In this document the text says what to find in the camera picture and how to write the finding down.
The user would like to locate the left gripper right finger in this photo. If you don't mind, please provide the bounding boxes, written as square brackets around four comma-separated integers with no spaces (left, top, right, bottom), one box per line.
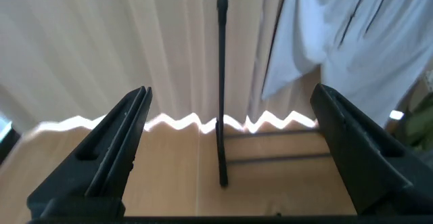
[310,83,433,217]

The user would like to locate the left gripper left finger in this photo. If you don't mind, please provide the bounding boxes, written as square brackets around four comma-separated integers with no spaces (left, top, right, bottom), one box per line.
[26,86,154,219]

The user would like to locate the pale grey shorts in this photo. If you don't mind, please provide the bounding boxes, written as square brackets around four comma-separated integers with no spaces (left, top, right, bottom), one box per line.
[262,0,433,127]

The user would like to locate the black clothes rack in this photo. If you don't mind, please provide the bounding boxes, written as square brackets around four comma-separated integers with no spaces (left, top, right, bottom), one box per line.
[215,0,332,188]

